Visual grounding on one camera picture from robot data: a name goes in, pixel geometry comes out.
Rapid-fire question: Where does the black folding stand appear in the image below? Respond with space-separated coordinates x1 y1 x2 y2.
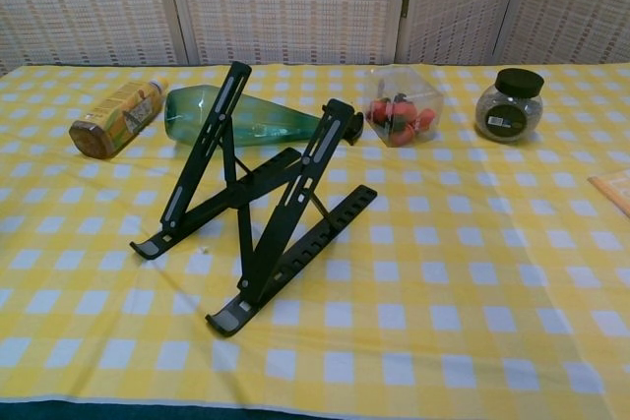
129 61 379 337

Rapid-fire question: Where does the clear box with red items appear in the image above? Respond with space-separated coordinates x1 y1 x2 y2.
362 65 445 149

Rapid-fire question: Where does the green plastic spray bottle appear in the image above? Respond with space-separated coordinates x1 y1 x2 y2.
163 86 365 148

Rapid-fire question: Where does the yellow white checked tablecloth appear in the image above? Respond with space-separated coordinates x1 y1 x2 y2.
0 63 630 414

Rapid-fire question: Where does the woven folding screen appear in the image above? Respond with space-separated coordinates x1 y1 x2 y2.
0 0 630 78

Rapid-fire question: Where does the glass jar with black lid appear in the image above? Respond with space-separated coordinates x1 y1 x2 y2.
474 67 545 143

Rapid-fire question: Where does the yellow tea bottle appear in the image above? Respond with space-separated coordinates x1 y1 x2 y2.
68 78 171 160

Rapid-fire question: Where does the yellow and white booklet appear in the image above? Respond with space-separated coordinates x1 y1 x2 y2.
588 168 630 219

